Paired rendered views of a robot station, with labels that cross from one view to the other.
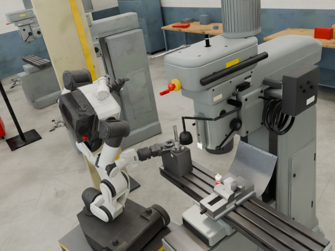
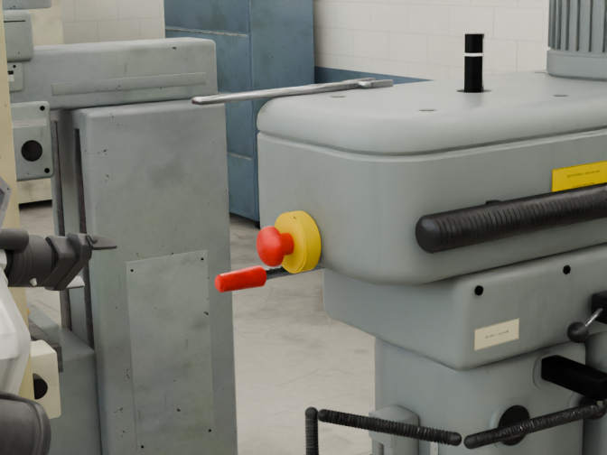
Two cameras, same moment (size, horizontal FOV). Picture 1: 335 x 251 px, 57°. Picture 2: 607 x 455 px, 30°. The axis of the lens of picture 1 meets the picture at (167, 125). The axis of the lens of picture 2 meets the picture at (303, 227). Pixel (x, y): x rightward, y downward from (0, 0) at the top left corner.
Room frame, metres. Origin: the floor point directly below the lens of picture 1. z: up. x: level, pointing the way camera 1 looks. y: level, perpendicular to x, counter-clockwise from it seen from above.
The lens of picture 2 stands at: (0.33, -0.06, 2.03)
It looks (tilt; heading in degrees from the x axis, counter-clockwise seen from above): 13 degrees down; 359
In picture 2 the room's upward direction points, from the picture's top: 1 degrees counter-clockwise
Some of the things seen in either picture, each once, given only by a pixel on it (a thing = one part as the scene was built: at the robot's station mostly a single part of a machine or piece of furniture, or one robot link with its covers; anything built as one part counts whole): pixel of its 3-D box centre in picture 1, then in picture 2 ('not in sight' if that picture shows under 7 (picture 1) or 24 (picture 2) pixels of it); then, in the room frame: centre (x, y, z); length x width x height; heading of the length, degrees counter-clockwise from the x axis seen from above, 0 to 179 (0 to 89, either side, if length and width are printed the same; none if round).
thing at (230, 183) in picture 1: (230, 184); not in sight; (1.45, -0.32, 1.05); 0.06 x 0.05 x 0.06; 30
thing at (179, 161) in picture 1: (175, 156); not in sight; (1.87, -0.02, 1.03); 0.22 x 0.12 x 0.20; 31
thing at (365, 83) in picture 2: (170, 51); (294, 90); (1.53, -0.08, 1.89); 0.24 x 0.04 x 0.01; 125
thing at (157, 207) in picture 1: (159, 215); not in sight; (1.86, 0.19, 0.50); 0.20 x 0.05 x 0.20; 45
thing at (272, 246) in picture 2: (172, 86); (276, 246); (1.39, -0.05, 1.76); 0.04 x 0.03 x 0.04; 32
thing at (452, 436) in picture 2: (199, 118); (395, 428); (1.36, -0.16, 1.58); 0.17 x 0.01 x 0.01; 61
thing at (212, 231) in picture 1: (222, 208); not in sight; (1.53, -0.27, 0.79); 0.50 x 0.35 x 0.12; 122
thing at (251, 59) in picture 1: (235, 67); (598, 199); (1.42, -0.38, 1.79); 0.45 x 0.04 x 0.04; 122
